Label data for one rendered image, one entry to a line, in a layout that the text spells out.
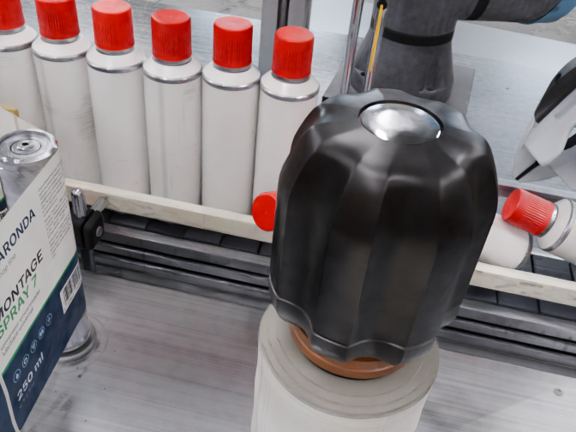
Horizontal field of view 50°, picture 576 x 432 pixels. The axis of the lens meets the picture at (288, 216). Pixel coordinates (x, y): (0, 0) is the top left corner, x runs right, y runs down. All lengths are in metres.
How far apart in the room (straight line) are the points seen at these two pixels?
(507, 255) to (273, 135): 0.24
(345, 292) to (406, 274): 0.02
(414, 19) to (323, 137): 0.64
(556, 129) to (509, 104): 0.55
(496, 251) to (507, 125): 0.44
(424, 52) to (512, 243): 0.35
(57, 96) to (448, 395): 0.42
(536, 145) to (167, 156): 0.32
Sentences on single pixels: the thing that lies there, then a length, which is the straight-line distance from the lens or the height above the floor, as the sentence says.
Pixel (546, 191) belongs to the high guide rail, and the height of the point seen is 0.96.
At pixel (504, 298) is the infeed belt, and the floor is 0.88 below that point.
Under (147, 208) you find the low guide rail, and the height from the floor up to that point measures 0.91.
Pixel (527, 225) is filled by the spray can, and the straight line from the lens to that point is 0.59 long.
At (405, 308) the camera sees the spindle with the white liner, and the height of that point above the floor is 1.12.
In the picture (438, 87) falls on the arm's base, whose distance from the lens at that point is 0.90.
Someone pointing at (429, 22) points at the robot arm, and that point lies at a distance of 0.85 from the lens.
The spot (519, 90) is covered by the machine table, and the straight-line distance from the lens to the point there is 1.13.
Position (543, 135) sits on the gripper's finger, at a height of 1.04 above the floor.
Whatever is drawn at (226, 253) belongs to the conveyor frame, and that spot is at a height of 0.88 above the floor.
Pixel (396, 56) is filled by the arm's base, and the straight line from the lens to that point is 0.86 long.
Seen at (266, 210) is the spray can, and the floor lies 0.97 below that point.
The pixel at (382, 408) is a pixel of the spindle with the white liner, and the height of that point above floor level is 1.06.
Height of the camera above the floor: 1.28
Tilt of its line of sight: 39 degrees down
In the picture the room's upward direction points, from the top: 7 degrees clockwise
